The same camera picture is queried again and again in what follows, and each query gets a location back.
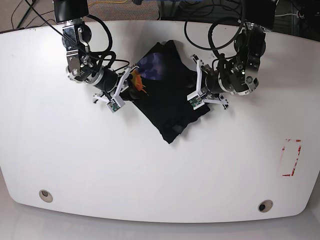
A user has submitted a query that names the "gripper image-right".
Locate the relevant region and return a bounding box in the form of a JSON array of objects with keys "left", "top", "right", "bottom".
[{"left": 201, "top": 71, "right": 222, "bottom": 97}]

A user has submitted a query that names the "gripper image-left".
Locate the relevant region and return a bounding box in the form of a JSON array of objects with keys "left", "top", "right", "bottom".
[{"left": 93, "top": 69, "right": 122, "bottom": 93}]

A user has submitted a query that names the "black t-shirt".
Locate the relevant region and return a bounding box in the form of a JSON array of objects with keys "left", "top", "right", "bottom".
[{"left": 121, "top": 40, "right": 210, "bottom": 144}]

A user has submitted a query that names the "red tape rectangle marking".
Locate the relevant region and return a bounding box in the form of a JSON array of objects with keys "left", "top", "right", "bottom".
[{"left": 279, "top": 139, "right": 302, "bottom": 177}]

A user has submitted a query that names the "black tripod leg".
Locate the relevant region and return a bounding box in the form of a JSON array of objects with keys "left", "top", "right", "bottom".
[{"left": 16, "top": 0, "right": 38, "bottom": 29}]

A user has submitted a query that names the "black arm cable image-left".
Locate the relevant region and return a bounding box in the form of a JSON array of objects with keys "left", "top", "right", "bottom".
[{"left": 24, "top": 0, "right": 130, "bottom": 71}]

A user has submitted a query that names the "yellow cable on floor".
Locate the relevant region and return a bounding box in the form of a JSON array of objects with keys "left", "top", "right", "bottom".
[{"left": 87, "top": 0, "right": 129, "bottom": 8}]

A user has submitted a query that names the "black arm cable image-right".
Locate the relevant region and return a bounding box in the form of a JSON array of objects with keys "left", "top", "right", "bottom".
[{"left": 184, "top": 0, "right": 247, "bottom": 60}]

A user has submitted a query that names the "left table cable grommet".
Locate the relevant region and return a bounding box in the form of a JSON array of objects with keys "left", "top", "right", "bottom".
[{"left": 39, "top": 190, "right": 53, "bottom": 203}]

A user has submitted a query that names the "table cable grommet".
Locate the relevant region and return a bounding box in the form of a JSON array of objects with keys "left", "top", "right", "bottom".
[
  {"left": 258, "top": 199, "right": 273, "bottom": 213},
  {"left": 39, "top": 190, "right": 53, "bottom": 203}
]

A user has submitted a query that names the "right table cable grommet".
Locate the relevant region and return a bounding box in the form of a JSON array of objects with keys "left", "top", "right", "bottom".
[{"left": 258, "top": 199, "right": 273, "bottom": 213}]

